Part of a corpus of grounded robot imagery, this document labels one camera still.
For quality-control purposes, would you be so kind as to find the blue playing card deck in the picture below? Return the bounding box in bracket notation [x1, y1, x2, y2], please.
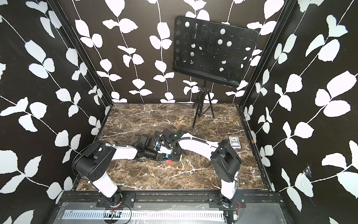
[229, 136, 241, 149]

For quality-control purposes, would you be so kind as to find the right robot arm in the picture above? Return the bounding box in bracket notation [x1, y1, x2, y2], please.
[154, 129, 242, 208]

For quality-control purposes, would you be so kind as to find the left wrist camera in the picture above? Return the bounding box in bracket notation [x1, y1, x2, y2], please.
[134, 134, 155, 150]

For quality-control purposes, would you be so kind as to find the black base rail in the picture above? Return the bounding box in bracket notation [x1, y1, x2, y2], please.
[57, 190, 286, 209]

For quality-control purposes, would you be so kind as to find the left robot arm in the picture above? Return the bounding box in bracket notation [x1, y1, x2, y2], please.
[72, 140, 168, 201]

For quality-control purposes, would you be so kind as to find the white ruler strip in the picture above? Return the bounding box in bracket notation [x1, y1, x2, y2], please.
[61, 210, 225, 222]

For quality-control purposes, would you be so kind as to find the black music stand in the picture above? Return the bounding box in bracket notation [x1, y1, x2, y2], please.
[172, 16, 259, 119]

